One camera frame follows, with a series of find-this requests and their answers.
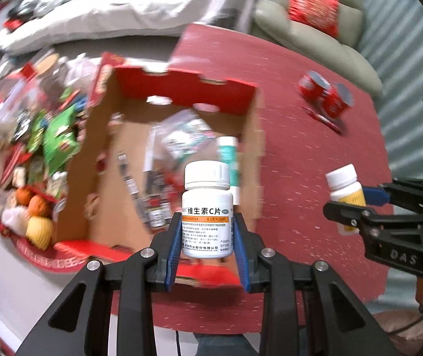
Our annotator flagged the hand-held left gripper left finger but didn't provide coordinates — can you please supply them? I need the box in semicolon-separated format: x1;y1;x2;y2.
15;213;182;356

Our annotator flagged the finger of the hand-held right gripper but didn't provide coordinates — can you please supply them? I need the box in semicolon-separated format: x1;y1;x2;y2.
362;179;423;212
323;200;423;239

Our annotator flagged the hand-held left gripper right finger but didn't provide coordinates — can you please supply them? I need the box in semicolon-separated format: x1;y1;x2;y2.
234;213;401;356

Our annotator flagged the yellow label pill bottle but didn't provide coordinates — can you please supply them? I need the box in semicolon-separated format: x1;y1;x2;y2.
325;163;367;236

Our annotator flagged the white pill bottle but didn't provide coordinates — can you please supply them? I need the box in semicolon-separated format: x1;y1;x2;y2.
181;161;234;258

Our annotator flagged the green white glue stick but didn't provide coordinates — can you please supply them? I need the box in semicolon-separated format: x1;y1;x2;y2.
216;136;241;206

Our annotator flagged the red cardboard box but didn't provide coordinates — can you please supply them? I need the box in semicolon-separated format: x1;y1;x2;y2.
54;53;268;290

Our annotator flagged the red pen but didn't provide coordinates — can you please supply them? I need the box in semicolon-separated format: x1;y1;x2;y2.
303;106;343;134

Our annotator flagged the person's right leg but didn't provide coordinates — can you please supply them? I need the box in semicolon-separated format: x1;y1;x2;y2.
193;332;257;356

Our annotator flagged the red tray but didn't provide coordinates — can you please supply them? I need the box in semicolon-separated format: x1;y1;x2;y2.
0;213;91;274

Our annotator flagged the yellow round fruit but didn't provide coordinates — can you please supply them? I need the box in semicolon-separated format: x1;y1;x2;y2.
25;216;55;252

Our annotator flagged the orange fruit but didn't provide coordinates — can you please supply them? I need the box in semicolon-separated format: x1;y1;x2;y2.
16;187;34;207
29;196;55;218

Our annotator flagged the pale green curtain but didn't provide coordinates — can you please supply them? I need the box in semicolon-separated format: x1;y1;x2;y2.
356;0;423;305

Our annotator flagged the grey-green sofa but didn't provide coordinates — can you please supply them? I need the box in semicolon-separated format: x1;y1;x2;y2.
252;0;383;99

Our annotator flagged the green snack packet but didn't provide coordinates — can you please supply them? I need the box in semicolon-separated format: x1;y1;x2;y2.
43;106;83;171

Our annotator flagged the pile of snack packets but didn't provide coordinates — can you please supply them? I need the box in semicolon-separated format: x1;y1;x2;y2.
0;50;103;193

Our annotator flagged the red cushion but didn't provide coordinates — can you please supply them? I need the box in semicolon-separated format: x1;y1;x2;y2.
285;0;340;38

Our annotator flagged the white bedding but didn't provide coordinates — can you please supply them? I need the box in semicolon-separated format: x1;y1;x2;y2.
0;0;255;54

